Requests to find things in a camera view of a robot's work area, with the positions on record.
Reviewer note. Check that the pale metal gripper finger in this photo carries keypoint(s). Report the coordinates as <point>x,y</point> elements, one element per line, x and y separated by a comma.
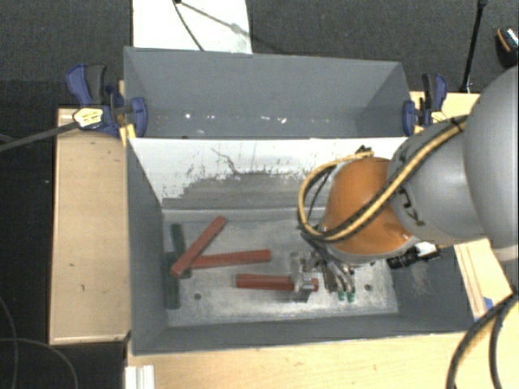
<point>302,294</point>
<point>299,263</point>

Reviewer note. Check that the red-brown flat block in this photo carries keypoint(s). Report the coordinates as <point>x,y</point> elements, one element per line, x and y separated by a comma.
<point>263,282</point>
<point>235,258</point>
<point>198,246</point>

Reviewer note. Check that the dark green flat block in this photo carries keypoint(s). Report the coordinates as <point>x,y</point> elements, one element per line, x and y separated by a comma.
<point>177,239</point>
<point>172,290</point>

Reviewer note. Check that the grey metal bin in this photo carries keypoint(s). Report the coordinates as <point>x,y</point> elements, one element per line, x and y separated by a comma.
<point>251,95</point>

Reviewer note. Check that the black cylinder on white bracket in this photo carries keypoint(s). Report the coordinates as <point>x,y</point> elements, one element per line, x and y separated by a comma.
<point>401,260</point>

